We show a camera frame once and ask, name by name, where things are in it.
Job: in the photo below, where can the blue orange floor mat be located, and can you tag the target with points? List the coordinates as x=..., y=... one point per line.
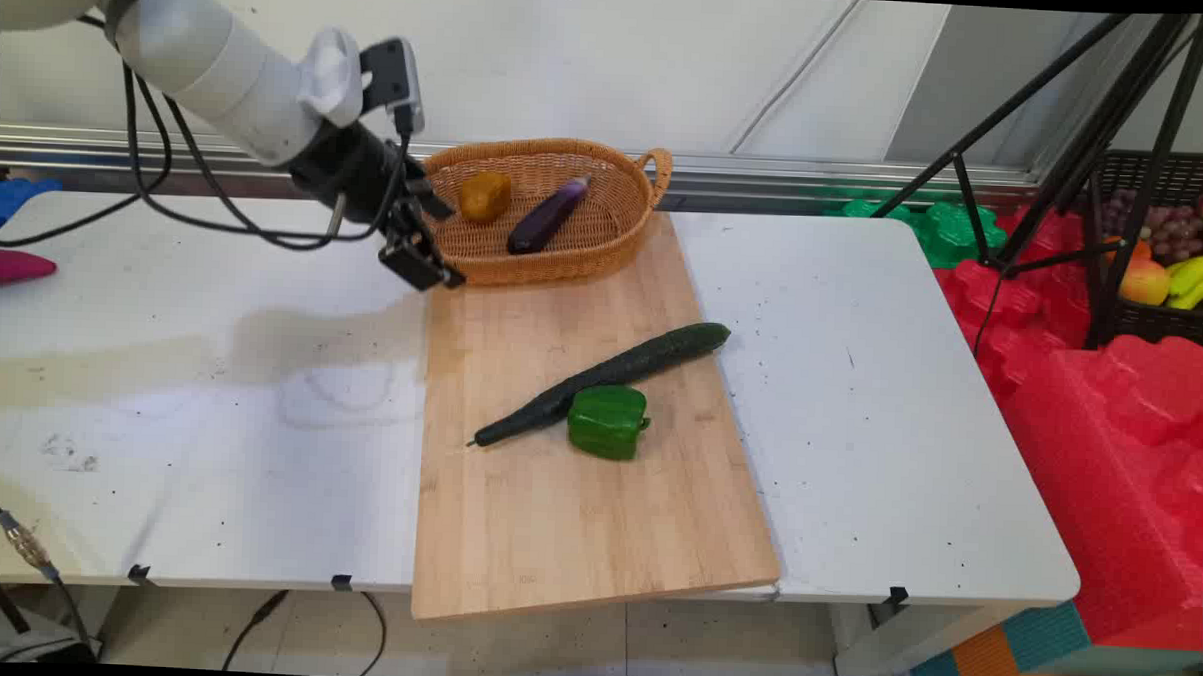
x=1031, y=658

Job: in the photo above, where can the purple toy grapes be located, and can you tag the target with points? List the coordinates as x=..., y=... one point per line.
x=1171, y=230

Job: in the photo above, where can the dark green toy cucumber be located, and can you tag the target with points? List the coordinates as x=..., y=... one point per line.
x=610, y=370

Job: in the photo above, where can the red yellow toy apple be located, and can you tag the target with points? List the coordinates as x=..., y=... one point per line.
x=1145, y=283

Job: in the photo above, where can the pink toy object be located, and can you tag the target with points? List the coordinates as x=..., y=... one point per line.
x=22, y=267

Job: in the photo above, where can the green toy bell pepper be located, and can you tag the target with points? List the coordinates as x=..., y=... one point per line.
x=607, y=422

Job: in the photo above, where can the brown toy potato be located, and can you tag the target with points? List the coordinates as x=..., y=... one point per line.
x=485, y=197

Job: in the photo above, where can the red foam block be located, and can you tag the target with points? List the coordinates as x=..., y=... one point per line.
x=1107, y=466

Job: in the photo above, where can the blue toy object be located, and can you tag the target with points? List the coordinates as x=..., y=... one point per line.
x=21, y=198

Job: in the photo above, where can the purple toy eggplant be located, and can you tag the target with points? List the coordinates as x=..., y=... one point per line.
x=546, y=219

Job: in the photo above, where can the black table clip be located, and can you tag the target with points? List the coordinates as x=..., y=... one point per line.
x=897, y=594
x=139, y=572
x=342, y=581

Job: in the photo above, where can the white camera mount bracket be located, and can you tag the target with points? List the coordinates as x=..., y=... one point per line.
x=332, y=76

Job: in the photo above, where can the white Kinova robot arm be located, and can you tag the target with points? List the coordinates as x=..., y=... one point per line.
x=221, y=70

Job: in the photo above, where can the black plastic crate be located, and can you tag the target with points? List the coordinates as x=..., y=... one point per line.
x=1157, y=325

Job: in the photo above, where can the wooden cutting board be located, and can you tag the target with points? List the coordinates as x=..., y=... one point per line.
x=555, y=536

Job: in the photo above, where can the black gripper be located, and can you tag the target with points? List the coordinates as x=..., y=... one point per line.
x=352, y=164

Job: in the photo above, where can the aluminium wall rail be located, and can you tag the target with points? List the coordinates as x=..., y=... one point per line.
x=817, y=175

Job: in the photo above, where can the yellow green toy bananas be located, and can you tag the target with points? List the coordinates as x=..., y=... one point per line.
x=1194, y=279

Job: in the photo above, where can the woven wicker basket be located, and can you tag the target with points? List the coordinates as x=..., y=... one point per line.
x=595, y=233

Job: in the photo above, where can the white table leg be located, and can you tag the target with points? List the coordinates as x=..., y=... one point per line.
x=911, y=644

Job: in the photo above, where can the orange toy fruit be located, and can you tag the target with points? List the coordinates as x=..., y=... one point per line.
x=1137, y=249

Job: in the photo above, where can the grey device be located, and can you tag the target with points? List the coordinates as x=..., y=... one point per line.
x=35, y=648

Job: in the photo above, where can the black tripod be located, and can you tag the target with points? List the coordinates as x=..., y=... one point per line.
x=1134, y=136

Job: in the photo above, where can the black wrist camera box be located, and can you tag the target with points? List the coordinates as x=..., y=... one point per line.
x=391, y=75

